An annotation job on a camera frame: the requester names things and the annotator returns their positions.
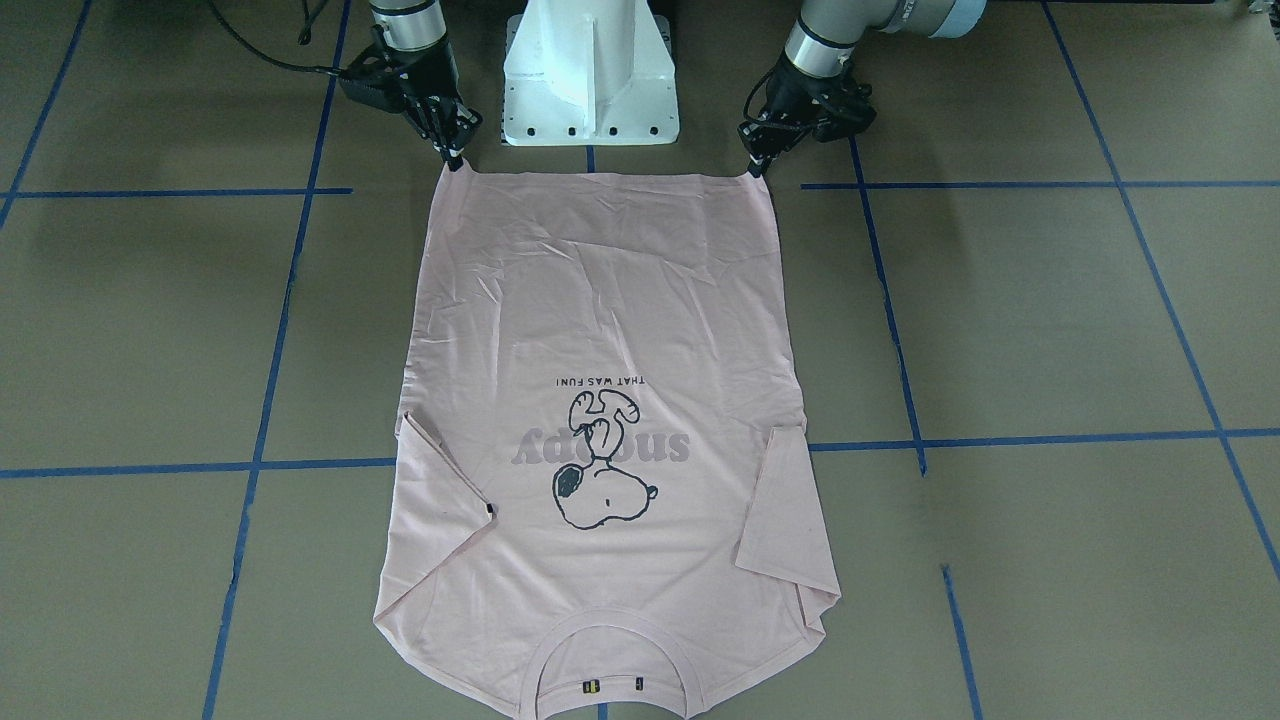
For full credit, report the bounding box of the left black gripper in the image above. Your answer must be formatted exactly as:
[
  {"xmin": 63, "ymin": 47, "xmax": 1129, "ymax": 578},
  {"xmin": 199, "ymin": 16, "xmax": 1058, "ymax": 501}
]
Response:
[{"xmin": 739, "ymin": 53, "xmax": 856, "ymax": 178}]

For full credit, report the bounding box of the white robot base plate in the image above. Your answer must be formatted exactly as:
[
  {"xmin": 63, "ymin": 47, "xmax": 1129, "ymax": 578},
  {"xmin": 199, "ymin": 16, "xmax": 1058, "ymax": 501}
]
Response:
[{"xmin": 500, "ymin": 1, "xmax": 680, "ymax": 147}]

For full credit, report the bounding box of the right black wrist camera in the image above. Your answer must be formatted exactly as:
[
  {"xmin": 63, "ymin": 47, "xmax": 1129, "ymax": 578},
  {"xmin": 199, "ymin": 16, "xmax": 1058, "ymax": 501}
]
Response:
[{"xmin": 337, "ymin": 45, "xmax": 410, "ymax": 114}]

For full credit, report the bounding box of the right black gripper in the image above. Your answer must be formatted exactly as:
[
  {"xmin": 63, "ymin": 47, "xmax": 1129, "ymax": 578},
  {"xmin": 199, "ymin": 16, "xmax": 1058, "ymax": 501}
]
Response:
[{"xmin": 387, "ymin": 40, "xmax": 483, "ymax": 172}]

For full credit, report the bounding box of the pink Snoopy t-shirt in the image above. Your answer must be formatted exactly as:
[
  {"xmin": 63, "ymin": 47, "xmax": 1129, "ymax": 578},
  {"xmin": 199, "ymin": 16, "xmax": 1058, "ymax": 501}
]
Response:
[{"xmin": 372, "ymin": 167, "xmax": 841, "ymax": 719}]

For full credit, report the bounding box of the black camera cable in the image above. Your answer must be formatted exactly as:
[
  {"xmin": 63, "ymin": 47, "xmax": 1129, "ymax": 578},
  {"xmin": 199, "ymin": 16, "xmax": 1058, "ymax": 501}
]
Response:
[{"xmin": 205, "ymin": 0, "xmax": 351, "ymax": 79}]

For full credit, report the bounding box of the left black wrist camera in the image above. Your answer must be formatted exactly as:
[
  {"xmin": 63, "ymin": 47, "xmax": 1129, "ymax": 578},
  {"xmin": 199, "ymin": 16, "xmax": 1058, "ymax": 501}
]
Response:
[{"xmin": 812, "ymin": 82, "xmax": 877, "ymax": 143}]

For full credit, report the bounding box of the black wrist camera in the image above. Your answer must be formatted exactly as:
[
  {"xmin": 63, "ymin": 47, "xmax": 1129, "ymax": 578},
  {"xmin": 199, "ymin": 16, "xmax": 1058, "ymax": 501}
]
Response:
[
  {"xmin": 337, "ymin": 45, "xmax": 410, "ymax": 114},
  {"xmin": 812, "ymin": 82, "xmax": 877, "ymax": 143}
]

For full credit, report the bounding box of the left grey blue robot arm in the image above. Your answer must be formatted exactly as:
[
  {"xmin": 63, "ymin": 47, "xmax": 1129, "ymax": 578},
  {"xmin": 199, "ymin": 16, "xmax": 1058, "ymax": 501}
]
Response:
[{"xmin": 739, "ymin": 1, "xmax": 987, "ymax": 177}]

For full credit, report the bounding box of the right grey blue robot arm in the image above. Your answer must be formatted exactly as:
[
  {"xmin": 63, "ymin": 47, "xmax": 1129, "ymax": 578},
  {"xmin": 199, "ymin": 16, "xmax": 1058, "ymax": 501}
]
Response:
[{"xmin": 369, "ymin": 1, "xmax": 483, "ymax": 170}]

